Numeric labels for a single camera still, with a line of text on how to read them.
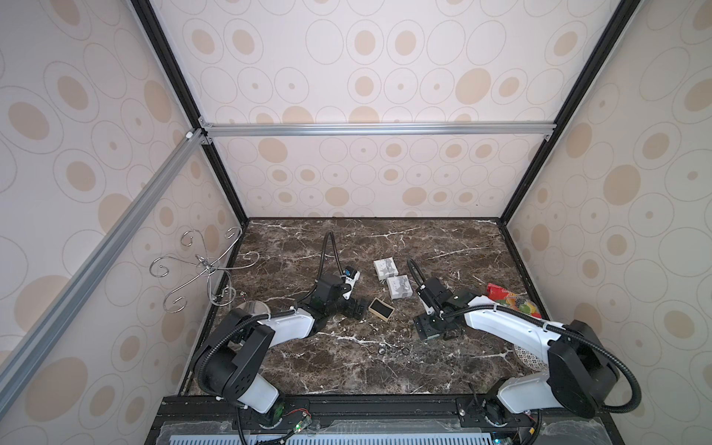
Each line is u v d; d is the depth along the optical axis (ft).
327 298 2.31
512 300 2.94
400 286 3.10
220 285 3.61
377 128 3.00
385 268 3.28
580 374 1.39
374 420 2.39
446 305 2.05
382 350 2.80
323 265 3.28
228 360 1.44
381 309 3.02
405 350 2.80
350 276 2.61
